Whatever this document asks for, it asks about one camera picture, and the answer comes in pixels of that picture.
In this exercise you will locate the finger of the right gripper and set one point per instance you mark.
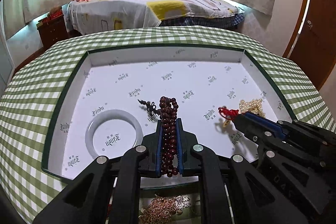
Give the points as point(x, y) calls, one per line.
point(252, 130)
point(267, 124)

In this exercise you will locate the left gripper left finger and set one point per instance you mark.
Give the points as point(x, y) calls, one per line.
point(107, 191)

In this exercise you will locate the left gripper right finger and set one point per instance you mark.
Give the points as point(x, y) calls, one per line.
point(232, 191)

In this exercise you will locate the red tassel gold charm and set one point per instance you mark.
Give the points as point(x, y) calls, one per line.
point(228, 114)

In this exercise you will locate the white jade bangle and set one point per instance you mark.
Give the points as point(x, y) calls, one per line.
point(111, 133)

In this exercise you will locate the green jewelry tray box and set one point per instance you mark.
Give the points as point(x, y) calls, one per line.
point(161, 84)

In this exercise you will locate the brown wooden door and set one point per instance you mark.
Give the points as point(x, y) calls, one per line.
point(312, 44)

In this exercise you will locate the green checkered tablecloth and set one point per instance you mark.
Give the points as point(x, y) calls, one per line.
point(31, 96)

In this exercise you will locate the frosted glass wardrobe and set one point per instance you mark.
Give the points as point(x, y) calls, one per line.
point(6, 63)

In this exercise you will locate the bed with patterned sheet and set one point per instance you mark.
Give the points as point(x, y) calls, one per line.
point(93, 16)

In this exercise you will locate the dark wooden nightstand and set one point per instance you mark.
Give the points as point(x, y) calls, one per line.
point(52, 31)

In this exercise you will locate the red boxes on nightstand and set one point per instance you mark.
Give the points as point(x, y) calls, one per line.
point(54, 13)

